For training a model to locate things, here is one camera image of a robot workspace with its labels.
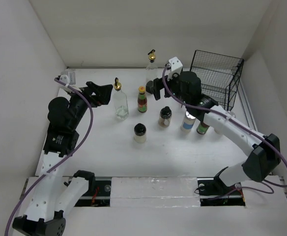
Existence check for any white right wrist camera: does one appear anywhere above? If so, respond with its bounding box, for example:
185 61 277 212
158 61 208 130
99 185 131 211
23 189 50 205
168 57 183 74

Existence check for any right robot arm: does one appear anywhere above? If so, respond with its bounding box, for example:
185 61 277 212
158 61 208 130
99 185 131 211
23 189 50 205
146 71 282 196

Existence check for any blue label silver cap jar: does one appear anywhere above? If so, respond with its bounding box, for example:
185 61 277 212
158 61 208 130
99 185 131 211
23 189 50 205
180 111 196 133

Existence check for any black wire rack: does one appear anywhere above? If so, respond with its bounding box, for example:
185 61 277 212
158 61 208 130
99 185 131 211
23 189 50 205
190 50 244 111

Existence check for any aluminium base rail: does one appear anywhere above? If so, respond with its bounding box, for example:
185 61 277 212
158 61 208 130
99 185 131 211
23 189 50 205
23 176 247 207

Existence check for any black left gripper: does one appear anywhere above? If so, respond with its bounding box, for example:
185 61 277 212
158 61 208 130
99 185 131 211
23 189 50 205
67 81 113 129

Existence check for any brown spice jar black cap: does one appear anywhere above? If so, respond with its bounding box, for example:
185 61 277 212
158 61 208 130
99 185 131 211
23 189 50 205
158 106 172 127

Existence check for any yellow cap sauce bottle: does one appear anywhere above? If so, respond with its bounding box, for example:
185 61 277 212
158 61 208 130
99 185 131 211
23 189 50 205
137 86 147 113
197 121 209 135

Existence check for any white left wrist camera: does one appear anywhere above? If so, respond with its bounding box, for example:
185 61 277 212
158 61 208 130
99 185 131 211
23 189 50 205
59 70 76 86

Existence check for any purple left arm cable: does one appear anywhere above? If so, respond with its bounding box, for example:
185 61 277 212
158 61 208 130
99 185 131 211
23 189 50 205
3 77 95 236

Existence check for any right blue label jar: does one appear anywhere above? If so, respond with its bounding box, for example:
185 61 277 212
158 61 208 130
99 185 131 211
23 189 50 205
214 126 223 135

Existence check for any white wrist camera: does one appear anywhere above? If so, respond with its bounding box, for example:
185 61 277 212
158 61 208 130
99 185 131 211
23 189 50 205
168 57 183 74
59 70 76 86

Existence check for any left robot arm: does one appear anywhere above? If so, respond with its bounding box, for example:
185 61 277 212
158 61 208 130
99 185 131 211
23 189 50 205
10 82 113 236

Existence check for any glass oil bottle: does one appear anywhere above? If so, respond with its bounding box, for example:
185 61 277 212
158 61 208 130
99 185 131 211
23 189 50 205
113 77 129 120
145 49 158 83

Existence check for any white spice jar black cap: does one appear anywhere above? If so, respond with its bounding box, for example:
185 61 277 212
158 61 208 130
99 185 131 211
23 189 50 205
134 123 146 144

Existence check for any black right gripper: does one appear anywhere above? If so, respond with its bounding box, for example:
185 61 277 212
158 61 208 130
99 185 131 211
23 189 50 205
151 71 190 105

